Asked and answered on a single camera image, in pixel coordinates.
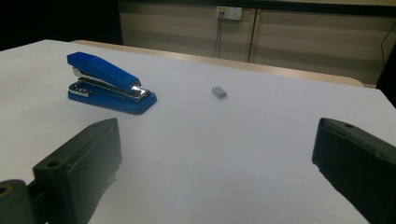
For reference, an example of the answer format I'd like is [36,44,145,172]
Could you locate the white wall socket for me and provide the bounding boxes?
[216,6,243,21]

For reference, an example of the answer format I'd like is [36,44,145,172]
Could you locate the white table sheet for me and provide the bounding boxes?
[0,39,396,224]

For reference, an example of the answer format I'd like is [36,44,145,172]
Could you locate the beige cabinet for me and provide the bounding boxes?
[118,0,396,86]

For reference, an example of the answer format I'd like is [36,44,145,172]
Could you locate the thin black socket cable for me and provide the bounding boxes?
[212,12,220,59]

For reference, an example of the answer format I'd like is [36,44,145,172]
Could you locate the black curtain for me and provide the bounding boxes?
[0,0,123,52]
[375,40,396,108]

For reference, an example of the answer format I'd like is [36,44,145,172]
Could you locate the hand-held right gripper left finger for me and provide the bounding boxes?
[32,117,123,224]

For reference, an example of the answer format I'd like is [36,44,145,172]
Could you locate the blue stapler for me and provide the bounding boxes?
[66,51,158,116]

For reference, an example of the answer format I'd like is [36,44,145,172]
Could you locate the small grey staple block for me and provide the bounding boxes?
[211,86,228,100]

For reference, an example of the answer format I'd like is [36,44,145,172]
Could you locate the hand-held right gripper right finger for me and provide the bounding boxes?
[311,117,396,224]

